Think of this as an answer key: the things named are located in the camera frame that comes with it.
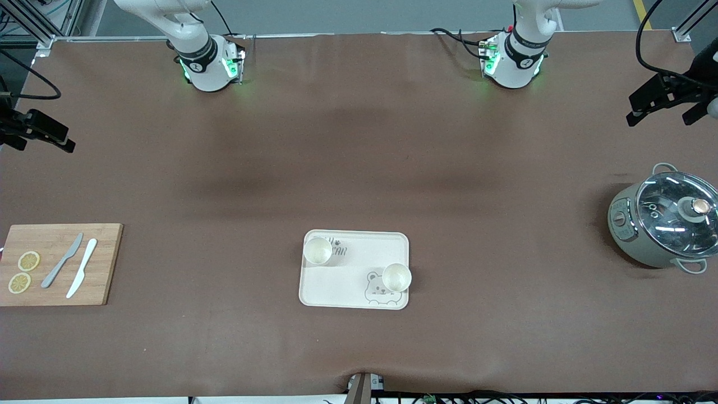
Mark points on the brown table mat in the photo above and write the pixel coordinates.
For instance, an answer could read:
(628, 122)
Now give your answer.
(359, 157)

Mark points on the grey plastic knife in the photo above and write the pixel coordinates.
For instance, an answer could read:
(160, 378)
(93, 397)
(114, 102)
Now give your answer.
(63, 261)

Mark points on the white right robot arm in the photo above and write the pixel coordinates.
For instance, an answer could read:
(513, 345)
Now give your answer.
(202, 56)

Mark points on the white plastic cup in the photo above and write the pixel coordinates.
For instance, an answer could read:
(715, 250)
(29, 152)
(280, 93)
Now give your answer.
(397, 278)
(318, 251)

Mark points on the aluminium frame profile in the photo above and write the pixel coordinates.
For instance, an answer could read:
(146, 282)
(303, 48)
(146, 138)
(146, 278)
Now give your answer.
(695, 17)
(33, 22)

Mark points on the glass pot lid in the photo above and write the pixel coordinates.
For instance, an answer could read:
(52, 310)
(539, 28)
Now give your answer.
(667, 213)

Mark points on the grey-green electric cooking pot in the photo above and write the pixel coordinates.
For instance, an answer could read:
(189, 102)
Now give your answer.
(631, 235)

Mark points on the dried lemon slice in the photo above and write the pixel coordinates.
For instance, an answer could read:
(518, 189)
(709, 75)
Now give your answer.
(19, 283)
(29, 261)

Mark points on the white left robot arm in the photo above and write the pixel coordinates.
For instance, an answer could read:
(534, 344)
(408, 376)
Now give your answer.
(516, 56)

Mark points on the cream bear print tray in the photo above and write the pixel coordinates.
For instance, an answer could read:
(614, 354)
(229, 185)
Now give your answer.
(359, 269)

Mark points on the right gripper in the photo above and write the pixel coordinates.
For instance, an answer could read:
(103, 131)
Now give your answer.
(7, 125)

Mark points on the wooden cutting board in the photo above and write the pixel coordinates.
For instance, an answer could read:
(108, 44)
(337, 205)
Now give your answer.
(61, 292)

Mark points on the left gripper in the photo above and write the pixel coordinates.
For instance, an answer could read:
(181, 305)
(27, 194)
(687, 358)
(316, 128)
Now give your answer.
(687, 90)

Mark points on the camera mount post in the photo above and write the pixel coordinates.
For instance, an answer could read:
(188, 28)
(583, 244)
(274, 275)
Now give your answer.
(362, 390)

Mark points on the white plastic knife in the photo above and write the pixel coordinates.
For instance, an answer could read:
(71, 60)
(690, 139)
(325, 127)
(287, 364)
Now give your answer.
(82, 269)

